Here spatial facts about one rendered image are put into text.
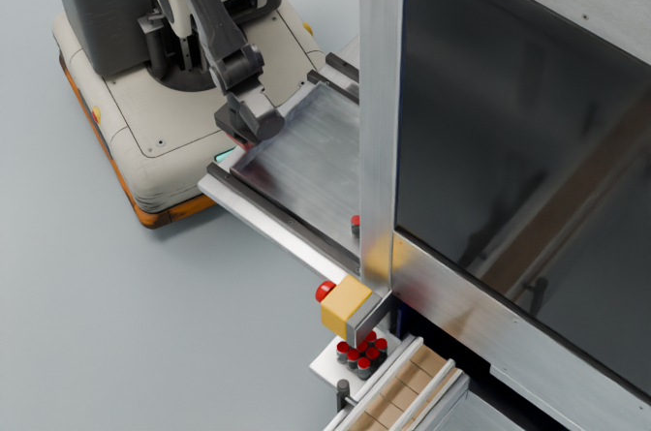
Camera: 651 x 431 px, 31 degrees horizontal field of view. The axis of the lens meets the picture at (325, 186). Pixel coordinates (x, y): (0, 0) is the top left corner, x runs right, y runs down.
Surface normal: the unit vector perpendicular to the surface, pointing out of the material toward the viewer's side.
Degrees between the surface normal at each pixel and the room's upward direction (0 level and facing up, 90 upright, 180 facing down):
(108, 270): 0
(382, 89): 90
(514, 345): 90
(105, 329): 0
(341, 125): 0
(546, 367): 90
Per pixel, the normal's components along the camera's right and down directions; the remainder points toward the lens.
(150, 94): -0.03, -0.56
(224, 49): 0.41, 0.39
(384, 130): -0.64, 0.64
